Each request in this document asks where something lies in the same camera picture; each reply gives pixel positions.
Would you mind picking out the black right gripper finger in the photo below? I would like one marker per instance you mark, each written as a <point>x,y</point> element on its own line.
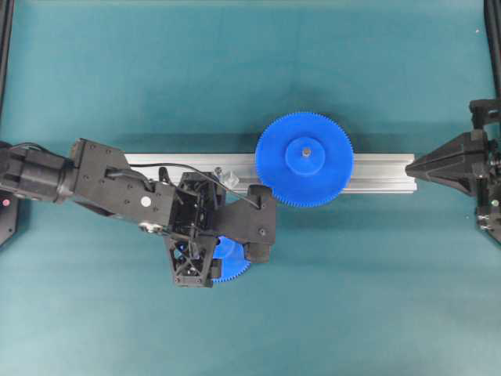
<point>450,165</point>

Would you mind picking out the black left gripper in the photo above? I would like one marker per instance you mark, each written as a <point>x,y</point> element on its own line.
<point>191,239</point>

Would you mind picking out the small blue plastic gear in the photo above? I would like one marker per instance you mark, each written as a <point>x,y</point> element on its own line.
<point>232,259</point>

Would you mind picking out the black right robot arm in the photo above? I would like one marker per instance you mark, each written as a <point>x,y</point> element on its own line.
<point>486,167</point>

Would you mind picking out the large blue plastic gear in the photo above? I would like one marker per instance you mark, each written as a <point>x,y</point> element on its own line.
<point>304,182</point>

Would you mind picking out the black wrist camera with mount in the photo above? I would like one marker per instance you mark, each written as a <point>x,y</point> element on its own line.
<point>252,224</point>

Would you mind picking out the silver aluminium extrusion rail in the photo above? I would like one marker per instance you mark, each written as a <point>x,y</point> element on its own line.
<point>373,173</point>

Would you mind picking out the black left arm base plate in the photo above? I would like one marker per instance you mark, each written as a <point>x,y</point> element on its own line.
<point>8,216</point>

